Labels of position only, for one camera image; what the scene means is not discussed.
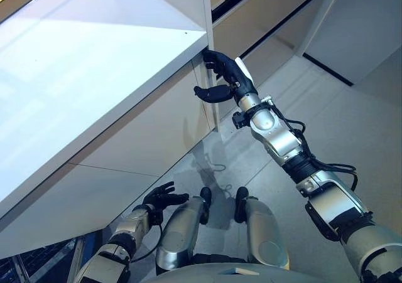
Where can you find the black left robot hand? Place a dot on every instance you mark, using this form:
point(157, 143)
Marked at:
point(160, 199)

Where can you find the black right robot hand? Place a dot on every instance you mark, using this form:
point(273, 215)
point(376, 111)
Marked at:
point(232, 69)

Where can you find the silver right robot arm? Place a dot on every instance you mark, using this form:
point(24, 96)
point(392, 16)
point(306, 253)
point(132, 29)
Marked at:
point(282, 138)

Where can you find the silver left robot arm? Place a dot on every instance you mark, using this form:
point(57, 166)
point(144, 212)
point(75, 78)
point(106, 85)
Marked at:
point(132, 223)

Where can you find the stainless steel fridge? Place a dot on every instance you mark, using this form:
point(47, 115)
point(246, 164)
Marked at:
point(260, 85)

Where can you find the silver left robot leg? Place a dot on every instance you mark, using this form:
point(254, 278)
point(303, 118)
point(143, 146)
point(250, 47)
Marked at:
point(179, 229)

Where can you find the silver robot leg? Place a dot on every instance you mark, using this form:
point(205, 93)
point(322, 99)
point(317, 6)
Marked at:
point(179, 229)
point(264, 229)

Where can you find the black left robot foot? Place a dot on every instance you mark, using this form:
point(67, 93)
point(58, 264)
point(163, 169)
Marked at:
point(205, 201)

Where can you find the black robot foot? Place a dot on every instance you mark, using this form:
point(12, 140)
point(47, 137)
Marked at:
point(205, 201)
point(241, 201)

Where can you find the black right robot foot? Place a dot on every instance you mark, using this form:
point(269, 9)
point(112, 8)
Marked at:
point(241, 201)

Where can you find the silver right robot leg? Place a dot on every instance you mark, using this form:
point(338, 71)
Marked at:
point(264, 229)

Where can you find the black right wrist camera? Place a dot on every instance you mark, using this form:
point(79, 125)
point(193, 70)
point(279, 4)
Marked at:
point(240, 120)

